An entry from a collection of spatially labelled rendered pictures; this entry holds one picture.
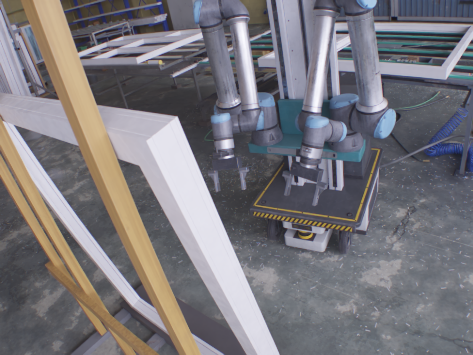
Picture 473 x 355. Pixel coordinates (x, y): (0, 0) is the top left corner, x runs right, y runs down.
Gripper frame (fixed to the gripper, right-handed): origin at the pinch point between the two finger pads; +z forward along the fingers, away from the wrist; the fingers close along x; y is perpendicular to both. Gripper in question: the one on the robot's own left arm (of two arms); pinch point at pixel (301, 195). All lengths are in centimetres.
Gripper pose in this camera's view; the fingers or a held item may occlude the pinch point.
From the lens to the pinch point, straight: 156.3
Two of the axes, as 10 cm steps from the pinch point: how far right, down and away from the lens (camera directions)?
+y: -5.7, 1.6, -8.1
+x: 8.1, 3.0, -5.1
